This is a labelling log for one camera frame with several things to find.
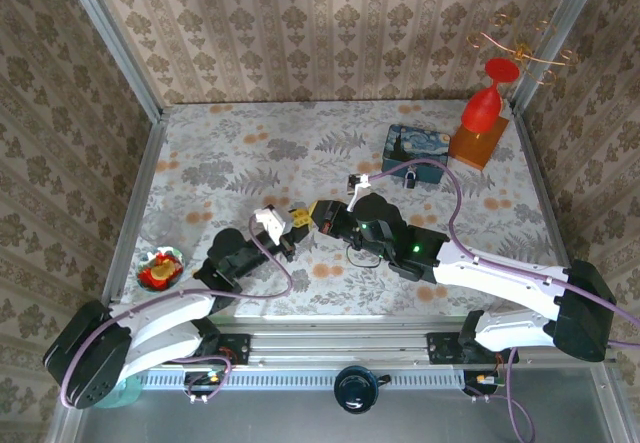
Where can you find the small silver padlock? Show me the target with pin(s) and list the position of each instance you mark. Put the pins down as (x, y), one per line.
(411, 180)

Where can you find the starry night painted tin box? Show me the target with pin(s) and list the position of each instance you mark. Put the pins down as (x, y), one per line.
(417, 145)

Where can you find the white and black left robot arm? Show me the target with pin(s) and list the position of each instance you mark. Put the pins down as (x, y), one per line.
(165, 313)

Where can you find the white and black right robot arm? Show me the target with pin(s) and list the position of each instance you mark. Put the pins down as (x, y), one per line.
(500, 275)

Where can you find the small bowl with toy fruit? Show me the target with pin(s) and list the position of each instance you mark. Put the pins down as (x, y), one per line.
(160, 270)

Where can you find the floral table cloth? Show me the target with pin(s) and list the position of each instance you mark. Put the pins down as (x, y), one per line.
(300, 138)

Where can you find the orange wooden block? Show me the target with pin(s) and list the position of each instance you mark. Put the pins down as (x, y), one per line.
(472, 148)

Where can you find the small black connector board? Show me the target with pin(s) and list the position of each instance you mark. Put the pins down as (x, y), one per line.
(482, 382)
(205, 380)

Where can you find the red plastic goblet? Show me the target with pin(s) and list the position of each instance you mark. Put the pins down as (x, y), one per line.
(482, 105)

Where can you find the teal plastic cup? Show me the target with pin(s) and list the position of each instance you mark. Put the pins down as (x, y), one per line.
(125, 395)

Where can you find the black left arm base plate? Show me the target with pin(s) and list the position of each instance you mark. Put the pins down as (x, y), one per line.
(235, 348)

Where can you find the aluminium side rail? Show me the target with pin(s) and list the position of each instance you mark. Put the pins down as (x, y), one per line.
(142, 188)
(545, 188)

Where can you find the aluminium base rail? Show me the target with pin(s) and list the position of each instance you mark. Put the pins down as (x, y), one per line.
(340, 343)

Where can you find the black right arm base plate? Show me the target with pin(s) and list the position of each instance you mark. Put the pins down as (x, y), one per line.
(442, 348)

